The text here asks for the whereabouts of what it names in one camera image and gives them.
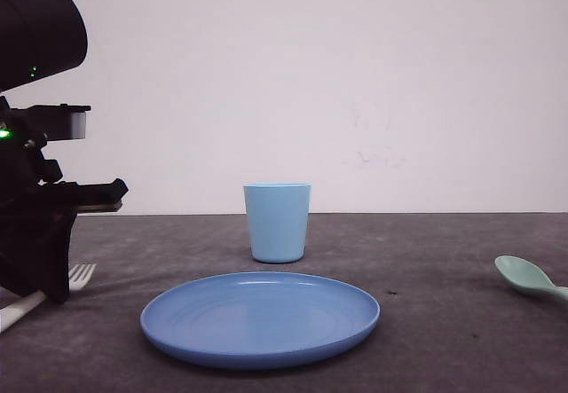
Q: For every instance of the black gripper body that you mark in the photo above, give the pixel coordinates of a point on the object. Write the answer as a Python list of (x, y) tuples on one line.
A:
[(30, 181)]

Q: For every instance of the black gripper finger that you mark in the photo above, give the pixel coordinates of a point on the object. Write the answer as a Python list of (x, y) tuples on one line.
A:
[(34, 253)]

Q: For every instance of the white plastic fork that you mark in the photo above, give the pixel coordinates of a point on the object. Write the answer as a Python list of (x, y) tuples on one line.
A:
[(79, 276)]

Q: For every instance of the light blue plastic cup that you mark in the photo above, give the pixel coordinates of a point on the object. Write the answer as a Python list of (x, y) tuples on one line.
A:
[(277, 216)]

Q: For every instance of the mint green plastic spoon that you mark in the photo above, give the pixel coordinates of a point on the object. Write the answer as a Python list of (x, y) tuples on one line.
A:
[(527, 278)]

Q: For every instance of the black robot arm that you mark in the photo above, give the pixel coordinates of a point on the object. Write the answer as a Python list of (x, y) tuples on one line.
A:
[(41, 38)]

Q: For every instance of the blue plastic plate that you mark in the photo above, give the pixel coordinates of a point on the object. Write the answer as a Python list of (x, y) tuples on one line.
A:
[(259, 320)]

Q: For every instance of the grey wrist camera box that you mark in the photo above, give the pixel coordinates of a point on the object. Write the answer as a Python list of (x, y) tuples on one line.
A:
[(59, 122)]

